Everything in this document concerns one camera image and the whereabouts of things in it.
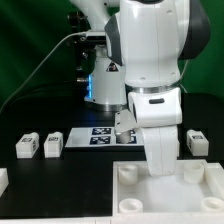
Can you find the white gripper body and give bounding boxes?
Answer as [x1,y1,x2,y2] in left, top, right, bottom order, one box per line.
[128,88,182,176]

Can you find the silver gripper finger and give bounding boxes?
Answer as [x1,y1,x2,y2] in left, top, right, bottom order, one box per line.
[114,110,136,135]

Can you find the white square tabletop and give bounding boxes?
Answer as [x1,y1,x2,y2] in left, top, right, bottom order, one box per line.
[113,160,224,218]

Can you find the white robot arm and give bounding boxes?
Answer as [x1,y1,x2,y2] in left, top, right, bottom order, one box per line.
[70,0,210,176]

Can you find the white marker tag plate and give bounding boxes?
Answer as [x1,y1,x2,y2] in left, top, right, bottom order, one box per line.
[64,126,146,149]

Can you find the white left obstacle block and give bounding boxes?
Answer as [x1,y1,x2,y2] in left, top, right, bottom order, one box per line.
[0,168,9,197]

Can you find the black cables behind base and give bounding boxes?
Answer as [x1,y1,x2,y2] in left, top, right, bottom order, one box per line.
[0,79,88,111]

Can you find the white right obstacle wall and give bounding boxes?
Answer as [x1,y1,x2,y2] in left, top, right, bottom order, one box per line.
[204,163,224,200]

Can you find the grey camera on base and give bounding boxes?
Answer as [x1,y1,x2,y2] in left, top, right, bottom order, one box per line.
[80,30,106,44]

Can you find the white camera cable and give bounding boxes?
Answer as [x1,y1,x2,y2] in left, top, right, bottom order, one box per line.
[0,32,88,114]

